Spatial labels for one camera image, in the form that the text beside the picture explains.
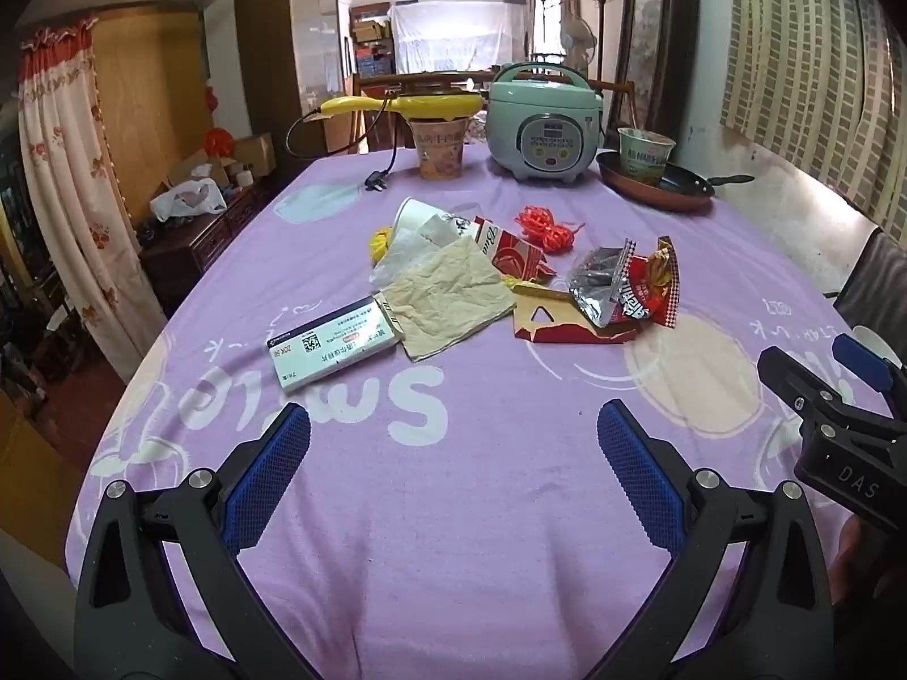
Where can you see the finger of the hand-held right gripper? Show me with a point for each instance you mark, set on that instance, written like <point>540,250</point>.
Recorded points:
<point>801,386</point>
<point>861,361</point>

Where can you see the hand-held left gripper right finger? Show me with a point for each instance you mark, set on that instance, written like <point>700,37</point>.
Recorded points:
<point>638,474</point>

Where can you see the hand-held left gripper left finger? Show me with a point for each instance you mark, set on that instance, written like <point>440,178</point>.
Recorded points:
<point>269,474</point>

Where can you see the white medicine box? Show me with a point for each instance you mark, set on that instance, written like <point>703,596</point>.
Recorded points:
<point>333,343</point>

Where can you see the red cardboard food box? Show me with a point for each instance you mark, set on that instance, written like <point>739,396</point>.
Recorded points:
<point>560,329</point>

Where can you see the silver foil snack bag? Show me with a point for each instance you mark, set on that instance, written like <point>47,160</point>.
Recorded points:
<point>599,283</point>

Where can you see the brown paper napkin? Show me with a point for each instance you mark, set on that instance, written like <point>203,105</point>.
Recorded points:
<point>446,297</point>

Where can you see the white floral tissue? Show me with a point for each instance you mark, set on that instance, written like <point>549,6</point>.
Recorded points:
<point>404,258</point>

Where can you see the red and white carton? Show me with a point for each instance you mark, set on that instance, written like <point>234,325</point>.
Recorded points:
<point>510,251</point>

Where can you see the person's right hand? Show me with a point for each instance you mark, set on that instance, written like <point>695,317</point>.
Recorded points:
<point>861,559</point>

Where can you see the black chair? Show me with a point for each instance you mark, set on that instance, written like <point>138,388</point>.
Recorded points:
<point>878,276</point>

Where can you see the purple printed tablecloth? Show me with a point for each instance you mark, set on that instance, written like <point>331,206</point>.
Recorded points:
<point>453,510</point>

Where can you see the copper frying pan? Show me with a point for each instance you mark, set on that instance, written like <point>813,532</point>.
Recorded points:
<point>680,188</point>

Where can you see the dark wooden sideboard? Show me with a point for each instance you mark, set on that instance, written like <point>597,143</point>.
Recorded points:
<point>191,248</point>

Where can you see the green instant noodle cup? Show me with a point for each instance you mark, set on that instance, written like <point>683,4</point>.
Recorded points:
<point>645,156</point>

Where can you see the white plastic bag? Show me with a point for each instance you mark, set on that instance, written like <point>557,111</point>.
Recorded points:
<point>188,200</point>

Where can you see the brick pattern curtain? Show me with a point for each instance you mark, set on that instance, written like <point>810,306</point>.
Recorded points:
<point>801,49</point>

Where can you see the red paper lantern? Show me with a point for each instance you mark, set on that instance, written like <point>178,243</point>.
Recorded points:
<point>220,142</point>

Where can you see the floral pink curtain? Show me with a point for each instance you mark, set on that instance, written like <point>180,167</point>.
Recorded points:
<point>64,191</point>

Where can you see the pale green rice cooker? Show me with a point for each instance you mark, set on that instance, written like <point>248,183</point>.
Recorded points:
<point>545,120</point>

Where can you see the orange instant noodle cup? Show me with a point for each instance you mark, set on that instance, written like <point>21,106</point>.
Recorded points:
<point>439,149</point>

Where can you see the dark carved wooden screen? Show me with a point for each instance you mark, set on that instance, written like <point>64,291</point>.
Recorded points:
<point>648,35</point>

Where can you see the yellow handheld appliance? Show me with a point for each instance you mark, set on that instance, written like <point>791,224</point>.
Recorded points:
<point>425,106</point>

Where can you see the light wooden wardrobe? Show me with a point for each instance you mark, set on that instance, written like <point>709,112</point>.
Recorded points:
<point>170,85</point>

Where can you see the standing fan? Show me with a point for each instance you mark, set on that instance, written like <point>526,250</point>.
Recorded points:
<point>577,35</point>

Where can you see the glass door cabinet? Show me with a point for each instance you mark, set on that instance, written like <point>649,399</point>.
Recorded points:
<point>312,49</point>

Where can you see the cluttered storage shelf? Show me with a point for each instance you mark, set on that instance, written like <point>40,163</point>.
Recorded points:
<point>368,42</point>

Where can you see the white mosquito net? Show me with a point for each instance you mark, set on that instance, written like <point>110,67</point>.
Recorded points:
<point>460,35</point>

